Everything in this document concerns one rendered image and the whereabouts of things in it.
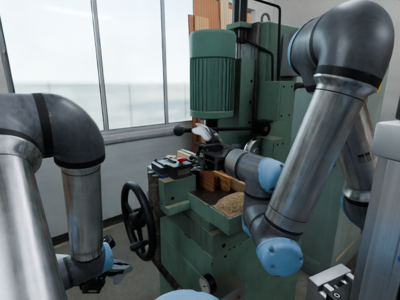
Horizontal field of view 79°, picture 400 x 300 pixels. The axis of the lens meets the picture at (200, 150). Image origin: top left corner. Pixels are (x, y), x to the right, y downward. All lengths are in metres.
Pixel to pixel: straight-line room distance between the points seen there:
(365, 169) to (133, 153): 1.99
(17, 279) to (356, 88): 0.48
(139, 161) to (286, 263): 2.03
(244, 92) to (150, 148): 1.56
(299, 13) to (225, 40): 2.61
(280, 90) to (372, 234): 0.73
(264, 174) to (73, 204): 0.41
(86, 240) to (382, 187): 0.57
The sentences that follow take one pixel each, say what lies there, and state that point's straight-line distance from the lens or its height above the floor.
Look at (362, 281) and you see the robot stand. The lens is 0.35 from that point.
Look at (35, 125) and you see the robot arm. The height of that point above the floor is 1.23.
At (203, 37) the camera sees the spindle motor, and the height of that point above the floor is 1.44.
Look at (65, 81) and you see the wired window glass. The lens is 2.18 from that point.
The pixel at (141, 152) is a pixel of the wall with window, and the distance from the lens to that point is 2.38.
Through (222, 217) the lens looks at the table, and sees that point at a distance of 0.78.
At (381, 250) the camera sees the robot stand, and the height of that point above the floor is 1.12.
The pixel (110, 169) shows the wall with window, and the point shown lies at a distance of 2.30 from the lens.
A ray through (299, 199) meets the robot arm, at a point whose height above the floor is 1.10.
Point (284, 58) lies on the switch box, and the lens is 1.10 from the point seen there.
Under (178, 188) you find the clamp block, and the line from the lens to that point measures 0.89.
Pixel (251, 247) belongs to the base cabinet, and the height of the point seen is 0.66.
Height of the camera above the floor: 1.29
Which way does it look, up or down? 15 degrees down
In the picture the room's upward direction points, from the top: straight up
